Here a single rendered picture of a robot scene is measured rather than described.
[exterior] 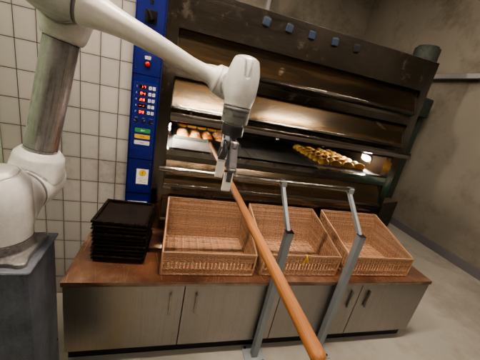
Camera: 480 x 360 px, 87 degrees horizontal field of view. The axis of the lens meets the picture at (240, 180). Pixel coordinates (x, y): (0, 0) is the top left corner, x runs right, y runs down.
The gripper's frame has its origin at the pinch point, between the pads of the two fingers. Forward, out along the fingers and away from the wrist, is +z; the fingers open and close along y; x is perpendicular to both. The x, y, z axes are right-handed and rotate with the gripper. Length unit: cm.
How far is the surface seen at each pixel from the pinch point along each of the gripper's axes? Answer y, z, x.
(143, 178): -83, 34, -30
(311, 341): 55, 11, 9
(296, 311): 48, 10, 9
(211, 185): -83, 33, 15
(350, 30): -461, -217, 332
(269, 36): -84, -69, 33
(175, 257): -36, 60, -7
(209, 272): -36, 69, 13
